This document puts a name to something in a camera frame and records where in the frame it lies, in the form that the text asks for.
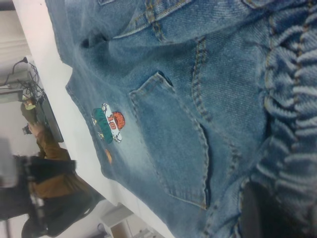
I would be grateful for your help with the dark grey box device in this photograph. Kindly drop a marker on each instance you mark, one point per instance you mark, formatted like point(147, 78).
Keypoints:
point(10, 96)

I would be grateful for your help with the person in brown jacket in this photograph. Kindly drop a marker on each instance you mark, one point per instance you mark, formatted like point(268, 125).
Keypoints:
point(54, 181)

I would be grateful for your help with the blue denim pants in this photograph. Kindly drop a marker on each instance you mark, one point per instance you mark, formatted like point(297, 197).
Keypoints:
point(173, 99)

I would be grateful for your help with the black flat screen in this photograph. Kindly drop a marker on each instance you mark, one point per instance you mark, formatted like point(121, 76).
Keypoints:
point(53, 124)

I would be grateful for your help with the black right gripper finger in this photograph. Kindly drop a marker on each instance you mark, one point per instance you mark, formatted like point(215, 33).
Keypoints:
point(265, 218)

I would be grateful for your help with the white storage box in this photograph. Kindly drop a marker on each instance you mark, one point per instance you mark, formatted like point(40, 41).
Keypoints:
point(116, 220)

